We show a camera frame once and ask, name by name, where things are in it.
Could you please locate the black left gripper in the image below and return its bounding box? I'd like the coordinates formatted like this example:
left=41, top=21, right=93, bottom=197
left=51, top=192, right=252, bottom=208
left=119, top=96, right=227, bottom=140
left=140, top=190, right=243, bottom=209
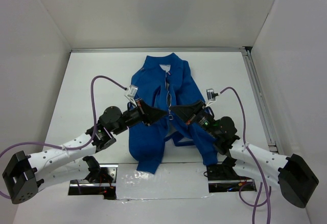
left=113, top=98, right=168, bottom=136

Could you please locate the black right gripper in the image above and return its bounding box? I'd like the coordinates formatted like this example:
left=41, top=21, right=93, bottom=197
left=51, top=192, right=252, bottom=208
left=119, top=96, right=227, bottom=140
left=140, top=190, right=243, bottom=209
left=170, top=99, right=219, bottom=139

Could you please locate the blue zip jacket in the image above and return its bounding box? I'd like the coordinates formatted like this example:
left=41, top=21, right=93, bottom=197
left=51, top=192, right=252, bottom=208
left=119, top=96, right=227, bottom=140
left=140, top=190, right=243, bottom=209
left=129, top=53, right=218, bottom=174

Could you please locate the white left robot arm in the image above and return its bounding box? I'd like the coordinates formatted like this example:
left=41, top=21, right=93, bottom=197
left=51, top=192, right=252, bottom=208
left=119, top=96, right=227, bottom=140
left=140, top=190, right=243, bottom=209
left=2, top=99, right=168, bottom=205

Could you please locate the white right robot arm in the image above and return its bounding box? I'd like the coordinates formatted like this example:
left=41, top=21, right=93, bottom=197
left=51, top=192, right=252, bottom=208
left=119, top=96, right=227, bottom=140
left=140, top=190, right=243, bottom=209
left=171, top=101, right=319, bottom=208

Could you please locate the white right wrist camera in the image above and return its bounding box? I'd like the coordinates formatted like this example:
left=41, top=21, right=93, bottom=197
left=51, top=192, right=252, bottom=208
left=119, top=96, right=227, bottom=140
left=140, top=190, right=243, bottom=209
left=206, top=88, right=221, bottom=107

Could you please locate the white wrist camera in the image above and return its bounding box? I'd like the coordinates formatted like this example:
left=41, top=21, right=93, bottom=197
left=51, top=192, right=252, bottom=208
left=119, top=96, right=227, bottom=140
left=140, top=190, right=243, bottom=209
left=206, top=88, right=221, bottom=107
left=124, top=84, right=138, bottom=106

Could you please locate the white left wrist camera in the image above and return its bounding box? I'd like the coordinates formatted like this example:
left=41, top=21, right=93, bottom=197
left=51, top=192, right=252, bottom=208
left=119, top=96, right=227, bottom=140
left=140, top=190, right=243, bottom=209
left=124, top=84, right=138, bottom=106

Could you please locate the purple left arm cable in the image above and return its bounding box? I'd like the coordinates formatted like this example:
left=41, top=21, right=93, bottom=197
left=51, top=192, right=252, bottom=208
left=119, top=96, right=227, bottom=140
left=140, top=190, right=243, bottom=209
left=0, top=75, right=128, bottom=199

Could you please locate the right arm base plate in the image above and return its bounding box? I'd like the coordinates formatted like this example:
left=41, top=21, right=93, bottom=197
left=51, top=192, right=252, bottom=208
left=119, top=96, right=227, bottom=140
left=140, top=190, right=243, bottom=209
left=203, top=163, right=256, bottom=193

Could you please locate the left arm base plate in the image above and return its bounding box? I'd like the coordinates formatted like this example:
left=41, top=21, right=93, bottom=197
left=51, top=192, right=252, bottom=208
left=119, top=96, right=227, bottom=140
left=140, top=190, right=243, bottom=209
left=68, top=156, right=118, bottom=200

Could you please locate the aluminium frame rail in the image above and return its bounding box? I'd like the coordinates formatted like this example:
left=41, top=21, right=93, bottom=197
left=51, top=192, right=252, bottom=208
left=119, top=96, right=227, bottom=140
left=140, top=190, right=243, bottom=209
left=240, top=47, right=286, bottom=154

